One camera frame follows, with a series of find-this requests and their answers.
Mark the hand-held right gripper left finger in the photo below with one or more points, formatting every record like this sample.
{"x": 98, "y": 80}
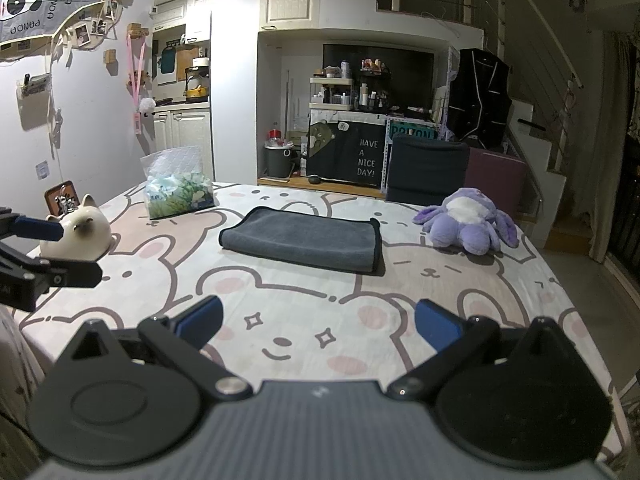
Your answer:
{"x": 200, "y": 321}

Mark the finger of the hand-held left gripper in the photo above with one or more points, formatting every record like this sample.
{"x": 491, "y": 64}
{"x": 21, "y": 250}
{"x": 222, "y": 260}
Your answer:
{"x": 75, "y": 272}
{"x": 39, "y": 228}

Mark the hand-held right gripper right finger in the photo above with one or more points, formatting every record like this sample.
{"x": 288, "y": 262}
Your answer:
{"x": 438, "y": 326}

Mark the purple and grey towel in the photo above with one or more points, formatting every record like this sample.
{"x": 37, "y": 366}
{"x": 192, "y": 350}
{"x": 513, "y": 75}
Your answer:
{"x": 305, "y": 237}

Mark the small wooden framed picture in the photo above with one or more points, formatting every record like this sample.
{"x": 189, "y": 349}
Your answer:
{"x": 55, "y": 197}

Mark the white ceramic cat ornament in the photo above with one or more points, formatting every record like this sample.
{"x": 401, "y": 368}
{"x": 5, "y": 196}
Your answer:
{"x": 80, "y": 232}

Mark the purple plush toy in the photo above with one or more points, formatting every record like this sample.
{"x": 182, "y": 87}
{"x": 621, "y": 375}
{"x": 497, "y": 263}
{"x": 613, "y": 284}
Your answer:
{"x": 465, "y": 222}

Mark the rabbit print tablecloth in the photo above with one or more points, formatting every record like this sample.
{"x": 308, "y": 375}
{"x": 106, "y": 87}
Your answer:
{"x": 310, "y": 305}

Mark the soft tissue pack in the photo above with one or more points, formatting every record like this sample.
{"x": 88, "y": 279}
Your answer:
{"x": 177, "y": 190}

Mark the black chair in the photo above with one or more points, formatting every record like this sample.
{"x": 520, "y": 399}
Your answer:
{"x": 427, "y": 170}

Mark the dark purple cabinet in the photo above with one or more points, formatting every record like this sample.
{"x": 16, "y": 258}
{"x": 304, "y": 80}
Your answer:
{"x": 495, "y": 180}

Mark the dark trash bin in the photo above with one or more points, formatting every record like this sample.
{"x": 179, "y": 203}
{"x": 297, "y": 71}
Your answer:
{"x": 278, "y": 162}

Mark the green sign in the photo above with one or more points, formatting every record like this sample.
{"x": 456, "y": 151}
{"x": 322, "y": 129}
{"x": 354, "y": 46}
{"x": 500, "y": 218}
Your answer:
{"x": 412, "y": 132}

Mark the black printed curtain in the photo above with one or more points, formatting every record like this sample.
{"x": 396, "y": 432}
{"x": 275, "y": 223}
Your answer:
{"x": 345, "y": 152}

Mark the panda print banner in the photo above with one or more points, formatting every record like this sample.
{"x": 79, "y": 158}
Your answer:
{"x": 45, "y": 0}

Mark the black vest with white trim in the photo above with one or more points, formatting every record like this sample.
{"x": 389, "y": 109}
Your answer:
{"x": 477, "y": 95}

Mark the white storage rack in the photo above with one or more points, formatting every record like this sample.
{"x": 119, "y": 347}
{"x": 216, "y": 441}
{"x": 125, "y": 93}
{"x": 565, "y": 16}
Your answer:
{"x": 330, "y": 95}

